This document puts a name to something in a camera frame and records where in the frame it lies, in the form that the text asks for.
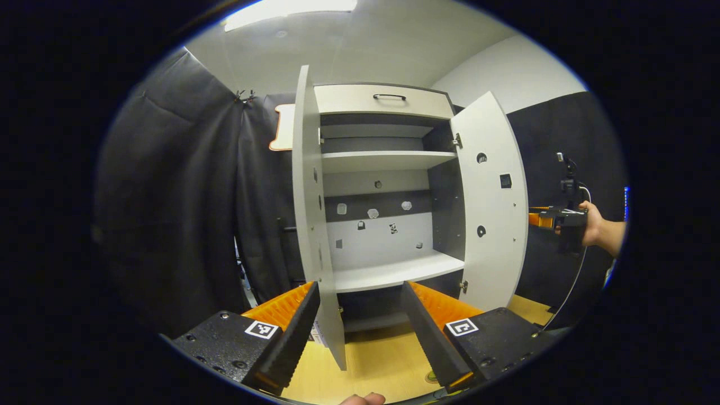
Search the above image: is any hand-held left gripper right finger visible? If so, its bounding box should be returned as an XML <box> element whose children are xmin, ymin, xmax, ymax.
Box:
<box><xmin>400</xmin><ymin>280</ymin><xmax>555</xmax><ymax>393</ymax></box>

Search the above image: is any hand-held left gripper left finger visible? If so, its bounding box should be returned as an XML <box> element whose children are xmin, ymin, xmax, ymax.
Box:
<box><xmin>172</xmin><ymin>281</ymin><xmax>321</xmax><ymax>394</ymax></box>

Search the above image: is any white cabinet door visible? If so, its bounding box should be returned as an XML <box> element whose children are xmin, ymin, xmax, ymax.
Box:
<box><xmin>291</xmin><ymin>65</ymin><xmax>348</xmax><ymax>371</ymax></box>
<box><xmin>450</xmin><ymin>91</ymin><xmax>529</xmax><ymax>312</ymax></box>

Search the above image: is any white and grey cabinet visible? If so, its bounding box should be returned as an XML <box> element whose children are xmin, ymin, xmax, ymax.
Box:
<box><xmin>312</xmin><ymin>83</ymin><xmax>467</xmax><ymax>332</ymax></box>

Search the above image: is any black backdrop cloth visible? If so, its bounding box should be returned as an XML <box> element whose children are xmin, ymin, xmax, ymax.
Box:
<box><xmin>93</xmin><ymin>48</ymin><xmax>299</xmax><ymax>338</ymax></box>
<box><xmin>506</xmin><ymin>91</ymin><xmax>628</xmax><ymax>330</ymax></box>

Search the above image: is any ceiling light panel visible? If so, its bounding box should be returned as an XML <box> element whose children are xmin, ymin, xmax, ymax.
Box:
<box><xmin>222</xmin><ymin>0</ymin><xmax>358</xmax><ymax>32</ymax></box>

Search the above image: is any thin dark cable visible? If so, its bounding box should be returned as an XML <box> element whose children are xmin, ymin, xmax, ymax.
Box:
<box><xmin>534</xmin><ymin>186</ymin><xmax>592</xmax><ymax>337</ymax></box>

